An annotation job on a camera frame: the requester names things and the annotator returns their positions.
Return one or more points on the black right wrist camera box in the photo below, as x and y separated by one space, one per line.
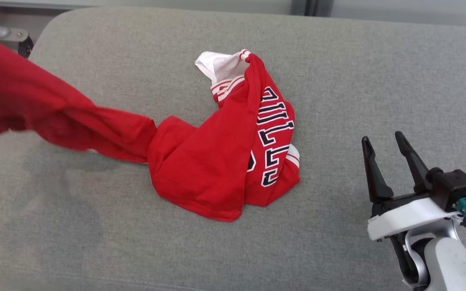
455 188

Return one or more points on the red shirt with white sleeves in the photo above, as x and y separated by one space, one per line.
200 169

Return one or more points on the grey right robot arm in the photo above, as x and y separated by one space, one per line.
451 266

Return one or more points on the grey aluminium post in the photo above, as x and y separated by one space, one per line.
312 6

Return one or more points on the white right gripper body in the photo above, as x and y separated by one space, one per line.
407 214

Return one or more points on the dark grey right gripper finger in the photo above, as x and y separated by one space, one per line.
376 178
415 165

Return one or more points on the black frame foot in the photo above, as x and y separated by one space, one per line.
25 46

